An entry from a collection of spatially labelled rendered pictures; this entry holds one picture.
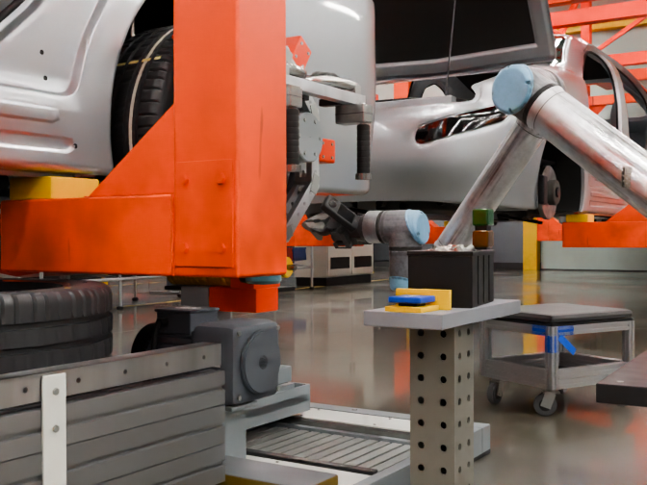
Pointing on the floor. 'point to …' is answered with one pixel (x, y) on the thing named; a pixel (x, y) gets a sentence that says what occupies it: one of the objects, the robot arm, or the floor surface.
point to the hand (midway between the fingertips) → (304, 222)
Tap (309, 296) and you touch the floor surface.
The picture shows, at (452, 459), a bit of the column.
